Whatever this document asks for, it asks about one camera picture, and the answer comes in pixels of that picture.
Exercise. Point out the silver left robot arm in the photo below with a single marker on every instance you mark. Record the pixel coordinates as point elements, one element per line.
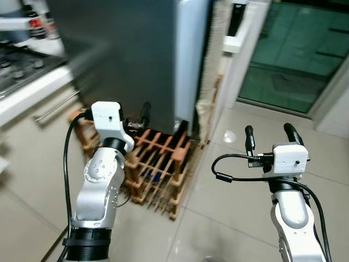
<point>98,185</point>

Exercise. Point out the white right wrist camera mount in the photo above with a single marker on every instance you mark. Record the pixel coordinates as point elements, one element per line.
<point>286,158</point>

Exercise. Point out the dark red-label sauce bottle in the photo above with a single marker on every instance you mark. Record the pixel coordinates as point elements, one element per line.
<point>34,24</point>

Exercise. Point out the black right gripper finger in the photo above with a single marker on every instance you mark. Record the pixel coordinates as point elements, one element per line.
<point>293,135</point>
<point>250,141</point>

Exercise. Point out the steel gas hob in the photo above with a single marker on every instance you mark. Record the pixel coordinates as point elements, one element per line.
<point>22,65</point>

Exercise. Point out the glass sliding door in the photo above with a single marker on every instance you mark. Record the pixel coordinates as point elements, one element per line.
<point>294,54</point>

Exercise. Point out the dark grey mini fridge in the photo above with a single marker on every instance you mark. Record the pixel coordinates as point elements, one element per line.
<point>120,54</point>

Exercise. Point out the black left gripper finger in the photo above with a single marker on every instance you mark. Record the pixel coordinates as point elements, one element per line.
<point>145,113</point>

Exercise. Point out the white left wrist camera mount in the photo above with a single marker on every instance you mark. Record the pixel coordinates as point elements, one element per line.
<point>106,117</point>

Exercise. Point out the wooden slatted rack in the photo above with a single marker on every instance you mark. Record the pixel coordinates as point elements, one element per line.
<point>158,164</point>

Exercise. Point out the white kitchen cabinet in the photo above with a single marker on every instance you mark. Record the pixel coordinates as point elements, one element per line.
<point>27,95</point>

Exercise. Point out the white shelf unit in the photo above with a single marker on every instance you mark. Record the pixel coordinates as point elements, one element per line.
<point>245,46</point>

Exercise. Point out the black box device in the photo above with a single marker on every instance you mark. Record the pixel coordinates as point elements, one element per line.
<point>235,19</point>

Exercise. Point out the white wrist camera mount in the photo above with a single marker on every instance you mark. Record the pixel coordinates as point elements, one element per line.
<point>106,117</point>
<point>286,158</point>

